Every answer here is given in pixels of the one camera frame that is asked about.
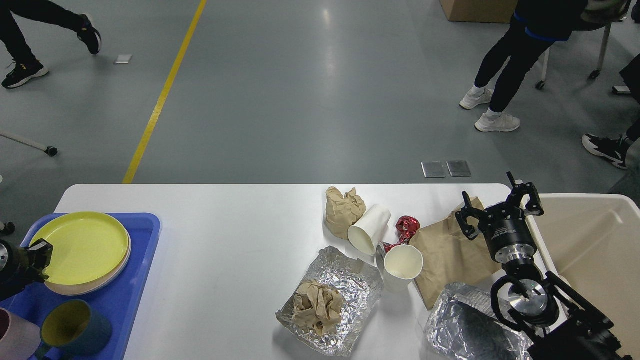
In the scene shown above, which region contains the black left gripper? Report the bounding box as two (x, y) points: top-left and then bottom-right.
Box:
(0, 238), (54, 301)

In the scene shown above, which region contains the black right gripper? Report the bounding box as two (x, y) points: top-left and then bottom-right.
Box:
(454, 172), (545, 264)

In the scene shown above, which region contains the yellow plate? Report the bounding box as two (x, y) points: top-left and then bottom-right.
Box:
(29, 211), (130, 286)

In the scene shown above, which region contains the dark teal mug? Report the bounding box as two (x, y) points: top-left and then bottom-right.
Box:
(34, 299), (113, 360)

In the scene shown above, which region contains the pink mug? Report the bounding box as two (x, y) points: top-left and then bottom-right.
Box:
(0, 308), (41, 360)

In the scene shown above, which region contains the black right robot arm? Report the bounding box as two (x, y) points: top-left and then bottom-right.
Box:
(454, 172), (622, 360)

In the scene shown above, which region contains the pink plate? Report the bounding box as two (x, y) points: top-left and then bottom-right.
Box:
(45, 235), (131, 297)

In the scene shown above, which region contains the flat brown paper bag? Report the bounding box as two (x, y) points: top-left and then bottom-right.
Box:
(409, 205), (501, 310)

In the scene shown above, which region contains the right metal floor plate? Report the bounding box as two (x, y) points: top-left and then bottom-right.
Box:
(446, 160), (473, 178)

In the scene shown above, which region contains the metal floor plate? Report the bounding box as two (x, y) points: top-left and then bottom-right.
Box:
(421, 161), (447, 179)
(446, 160), (473, 178)

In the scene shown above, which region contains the left metal floor plate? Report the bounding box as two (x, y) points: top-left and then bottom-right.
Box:
(421, 161), (447, 179)

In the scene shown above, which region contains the beige plastic bin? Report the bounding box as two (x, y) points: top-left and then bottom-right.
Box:
(526, 193), (640, 360)

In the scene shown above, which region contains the red foil wrapper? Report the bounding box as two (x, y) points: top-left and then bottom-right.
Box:
(382, 215), (421, 254)

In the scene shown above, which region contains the upright white paper cup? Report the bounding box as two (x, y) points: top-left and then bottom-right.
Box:
(382, 244), (425, 293)

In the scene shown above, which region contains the aluminium foil tray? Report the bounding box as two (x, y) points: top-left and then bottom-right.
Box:
(423, 282), (533, 360)

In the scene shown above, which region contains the chair leg with caster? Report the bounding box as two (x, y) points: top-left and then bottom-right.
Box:
(0, 130), (58, 157)

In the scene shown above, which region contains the seated person in black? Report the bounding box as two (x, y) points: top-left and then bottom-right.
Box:
(582, 55), (640, 170)

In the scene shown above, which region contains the lying white paper cup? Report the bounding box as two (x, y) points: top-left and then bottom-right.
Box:
(347, 203), (391, 256)

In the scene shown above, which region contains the crumpled brown paper bag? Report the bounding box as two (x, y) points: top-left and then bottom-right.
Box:
(325, 186), (367, 240)

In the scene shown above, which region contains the person in black leggings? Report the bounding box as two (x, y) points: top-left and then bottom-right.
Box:
(459, 0), (588, 133)

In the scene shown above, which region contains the person in blue jeans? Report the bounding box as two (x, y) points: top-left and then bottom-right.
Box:
(0, 0), (103, 90)

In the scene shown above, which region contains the crumpled aluminium foil sheet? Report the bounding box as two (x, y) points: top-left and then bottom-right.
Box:
(275, 246), (384, 357)

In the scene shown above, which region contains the crumpled brown paper ball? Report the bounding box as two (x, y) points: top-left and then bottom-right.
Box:
(292, 280), (345, 337)

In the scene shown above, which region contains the office chair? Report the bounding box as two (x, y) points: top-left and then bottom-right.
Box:
(534, 0), (632, 91)

